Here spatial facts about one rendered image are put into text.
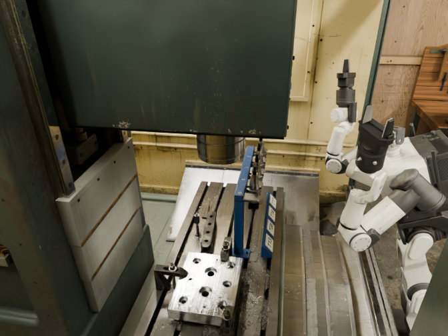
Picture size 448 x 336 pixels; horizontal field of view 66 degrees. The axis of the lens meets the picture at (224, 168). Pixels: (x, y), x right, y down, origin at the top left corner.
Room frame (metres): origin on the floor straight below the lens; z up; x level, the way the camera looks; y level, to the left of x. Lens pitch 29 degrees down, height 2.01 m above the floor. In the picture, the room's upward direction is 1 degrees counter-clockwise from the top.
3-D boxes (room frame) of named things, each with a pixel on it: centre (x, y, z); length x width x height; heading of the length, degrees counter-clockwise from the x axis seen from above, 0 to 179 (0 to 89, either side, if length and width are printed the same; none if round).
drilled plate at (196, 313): (0.94, 0.07, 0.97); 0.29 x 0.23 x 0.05; 170
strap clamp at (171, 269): (0.98, 0.21, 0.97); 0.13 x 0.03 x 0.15; 80
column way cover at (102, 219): (1.10, 0.45, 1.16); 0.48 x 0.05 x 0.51; 170
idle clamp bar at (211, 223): (1.28, 0.08, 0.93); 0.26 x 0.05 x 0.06; 175
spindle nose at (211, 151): (1.02, 0.01, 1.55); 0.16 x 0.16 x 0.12
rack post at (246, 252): (1.18, -0.06, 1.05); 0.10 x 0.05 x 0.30; 80
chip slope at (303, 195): (1.66, -0.11, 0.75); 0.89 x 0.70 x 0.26; 80
